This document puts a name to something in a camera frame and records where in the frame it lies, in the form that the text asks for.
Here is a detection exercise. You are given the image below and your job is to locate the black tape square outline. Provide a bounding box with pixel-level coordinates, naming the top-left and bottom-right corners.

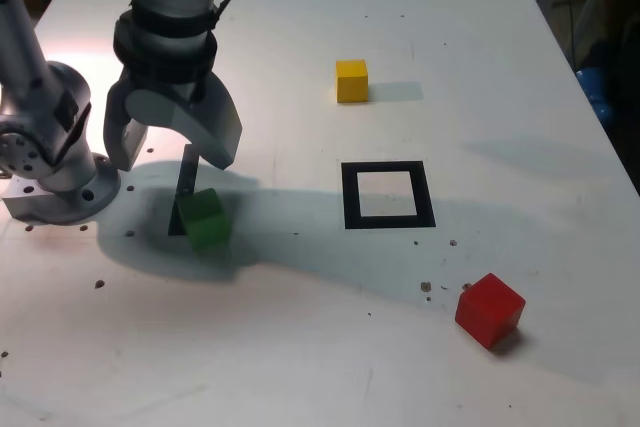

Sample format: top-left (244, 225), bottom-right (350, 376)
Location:
top-left (340, 160), bottom-right (437, 231)

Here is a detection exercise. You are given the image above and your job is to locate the green cube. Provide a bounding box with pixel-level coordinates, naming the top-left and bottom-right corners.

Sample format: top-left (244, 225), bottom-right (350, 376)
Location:
top-left (177, 187), bottom-right (233, 255)

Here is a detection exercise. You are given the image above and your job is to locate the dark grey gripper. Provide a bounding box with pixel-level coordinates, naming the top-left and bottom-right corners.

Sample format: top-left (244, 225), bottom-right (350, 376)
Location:
top-left (103, 71), bottom-right (245, 172)

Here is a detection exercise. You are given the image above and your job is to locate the blue plastic object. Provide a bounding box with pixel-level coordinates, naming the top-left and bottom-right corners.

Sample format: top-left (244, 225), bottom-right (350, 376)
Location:
top-left (574, 65), bottom-right (614, 133)

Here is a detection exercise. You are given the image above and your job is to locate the red cube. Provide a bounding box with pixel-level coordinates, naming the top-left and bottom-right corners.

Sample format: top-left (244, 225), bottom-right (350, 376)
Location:
top-left (454, 272), bottom-right (527, 351)

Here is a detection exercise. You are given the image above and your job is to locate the black tape strip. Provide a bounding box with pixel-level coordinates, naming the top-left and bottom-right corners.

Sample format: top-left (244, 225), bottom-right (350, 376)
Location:
top-left (167, 143), bottom-right (201, 237)

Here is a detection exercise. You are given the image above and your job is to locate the yellow cube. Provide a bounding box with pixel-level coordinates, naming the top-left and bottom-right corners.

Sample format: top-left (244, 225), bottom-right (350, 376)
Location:
top-left (335, 59), bottom-right (370, 104)

